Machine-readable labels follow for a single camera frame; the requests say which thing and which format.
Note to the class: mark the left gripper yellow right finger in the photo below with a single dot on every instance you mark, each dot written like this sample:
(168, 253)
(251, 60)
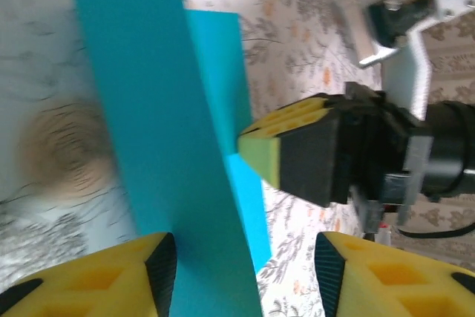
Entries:
(389, 283)

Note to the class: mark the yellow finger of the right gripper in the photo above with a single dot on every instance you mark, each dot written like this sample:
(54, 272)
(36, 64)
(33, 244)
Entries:
(308, 157)
(304, 103)

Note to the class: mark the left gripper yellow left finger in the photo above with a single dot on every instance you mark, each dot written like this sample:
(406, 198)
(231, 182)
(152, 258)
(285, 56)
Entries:
(92, 287)

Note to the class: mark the floral patterned table cover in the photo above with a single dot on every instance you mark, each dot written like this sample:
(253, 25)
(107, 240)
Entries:
(297, 35)

